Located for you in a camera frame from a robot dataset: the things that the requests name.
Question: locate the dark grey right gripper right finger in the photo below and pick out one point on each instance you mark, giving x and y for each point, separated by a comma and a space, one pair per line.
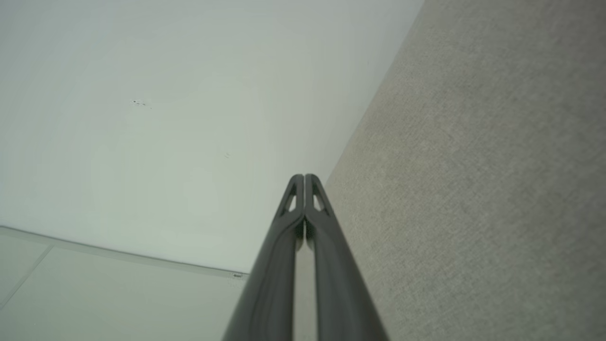
338, 284

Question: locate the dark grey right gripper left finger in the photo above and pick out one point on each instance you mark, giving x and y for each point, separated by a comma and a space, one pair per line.
272, 284

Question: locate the grey fabric sofa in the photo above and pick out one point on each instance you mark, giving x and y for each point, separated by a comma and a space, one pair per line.
497, 166

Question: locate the white wall baseboard strip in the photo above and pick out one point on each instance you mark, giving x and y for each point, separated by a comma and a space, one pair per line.
118, 255

